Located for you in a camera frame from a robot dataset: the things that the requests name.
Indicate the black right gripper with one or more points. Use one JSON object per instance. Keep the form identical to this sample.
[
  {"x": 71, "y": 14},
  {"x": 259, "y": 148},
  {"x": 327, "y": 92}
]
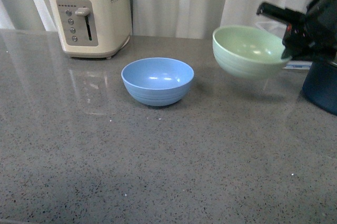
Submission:
[{"x": 310, "y": 35}]

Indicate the green plastic bowl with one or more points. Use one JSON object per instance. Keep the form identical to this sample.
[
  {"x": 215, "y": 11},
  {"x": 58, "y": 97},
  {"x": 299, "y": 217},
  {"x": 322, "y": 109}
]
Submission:
[{"x": 248, "y": 52}]

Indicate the blue plastic bowl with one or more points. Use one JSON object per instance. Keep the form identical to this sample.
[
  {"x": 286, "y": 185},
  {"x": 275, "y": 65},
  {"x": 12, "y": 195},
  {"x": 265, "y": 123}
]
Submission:
[{"x": 157, "y": 81}]

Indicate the dark blue saucepan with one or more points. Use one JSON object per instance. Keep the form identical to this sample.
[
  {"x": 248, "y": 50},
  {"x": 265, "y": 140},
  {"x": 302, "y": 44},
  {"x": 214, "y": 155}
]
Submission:
[{"x": 319, "y": 86}]

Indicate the cream two-slot toaster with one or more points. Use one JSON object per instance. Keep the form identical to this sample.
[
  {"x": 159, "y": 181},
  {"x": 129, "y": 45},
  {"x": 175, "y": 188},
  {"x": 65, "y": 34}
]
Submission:
[{"x": 92, "y": 28}]

